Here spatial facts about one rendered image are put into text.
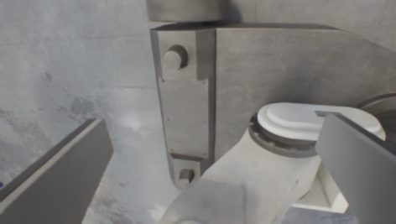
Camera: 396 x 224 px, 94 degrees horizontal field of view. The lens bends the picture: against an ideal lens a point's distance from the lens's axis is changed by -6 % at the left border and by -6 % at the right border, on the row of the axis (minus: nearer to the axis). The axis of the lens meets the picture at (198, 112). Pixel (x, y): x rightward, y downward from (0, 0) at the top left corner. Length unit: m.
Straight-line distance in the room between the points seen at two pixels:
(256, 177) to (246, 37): 0.28
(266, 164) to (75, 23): 0.75
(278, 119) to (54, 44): 0.83
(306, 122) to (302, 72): 0.15
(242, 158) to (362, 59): 0.33
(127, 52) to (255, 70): 0.45
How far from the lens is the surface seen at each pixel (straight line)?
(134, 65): 0.74
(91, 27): 0.80
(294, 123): 0.36
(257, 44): 0.45
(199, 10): 0.43
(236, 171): 0.31
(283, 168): 0.33
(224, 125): 0.53
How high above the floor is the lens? 0.61
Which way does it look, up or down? 58 degrees down
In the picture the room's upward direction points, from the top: 156 degrees counter-clockwise
